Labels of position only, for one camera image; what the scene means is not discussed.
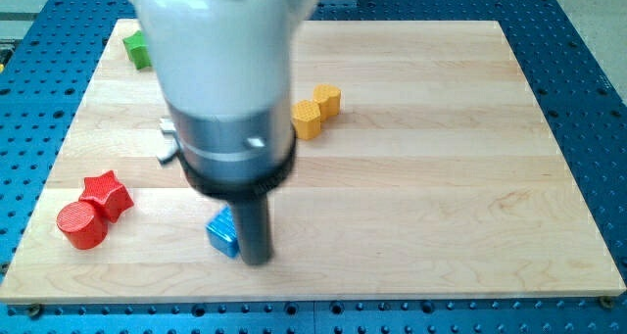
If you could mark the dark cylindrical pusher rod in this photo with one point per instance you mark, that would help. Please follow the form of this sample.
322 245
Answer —
252 225

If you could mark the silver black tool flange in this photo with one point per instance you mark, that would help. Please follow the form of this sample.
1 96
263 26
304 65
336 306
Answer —
235 157

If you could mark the blue cube block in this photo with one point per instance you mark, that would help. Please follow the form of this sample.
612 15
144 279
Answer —
222 234

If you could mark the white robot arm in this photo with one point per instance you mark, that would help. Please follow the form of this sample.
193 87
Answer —
225 72

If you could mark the yellow heart block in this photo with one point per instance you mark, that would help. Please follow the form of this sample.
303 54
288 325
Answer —
328 99

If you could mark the yellow hexagon block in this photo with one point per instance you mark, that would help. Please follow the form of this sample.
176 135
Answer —
306 119

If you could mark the red star block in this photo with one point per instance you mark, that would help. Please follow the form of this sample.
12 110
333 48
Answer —
107 194

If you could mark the green block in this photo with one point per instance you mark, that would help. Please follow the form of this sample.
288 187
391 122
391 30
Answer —
136 50

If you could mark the red cylinder block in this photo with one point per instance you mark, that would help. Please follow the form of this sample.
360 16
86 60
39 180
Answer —
82 224

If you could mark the light wooden board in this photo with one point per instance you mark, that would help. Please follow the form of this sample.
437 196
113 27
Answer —
440 178

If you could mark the blue perforated metal table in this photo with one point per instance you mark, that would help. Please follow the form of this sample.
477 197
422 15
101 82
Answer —
49 72

